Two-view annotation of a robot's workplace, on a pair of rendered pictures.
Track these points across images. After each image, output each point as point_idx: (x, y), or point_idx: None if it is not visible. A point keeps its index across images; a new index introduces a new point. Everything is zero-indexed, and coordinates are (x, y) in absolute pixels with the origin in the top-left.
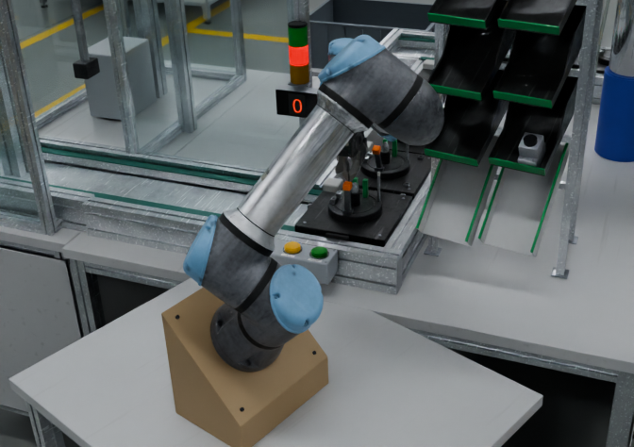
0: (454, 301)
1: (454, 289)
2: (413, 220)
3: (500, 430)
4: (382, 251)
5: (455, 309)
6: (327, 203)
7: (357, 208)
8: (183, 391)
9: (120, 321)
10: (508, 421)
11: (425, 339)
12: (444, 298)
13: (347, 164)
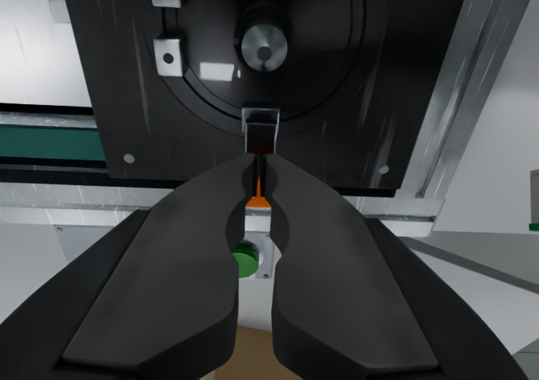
0: (510, 171)
1: (520, 133)
2: (504, 12)
3: (511, 352)
4: (391, 213)
5: (506, 194)
6: None
7: (286, 75)
8: None
9: (2, 320)
10: (524, 342)
11: (443, 263)
12: (492, 167)
13: (241, 227)
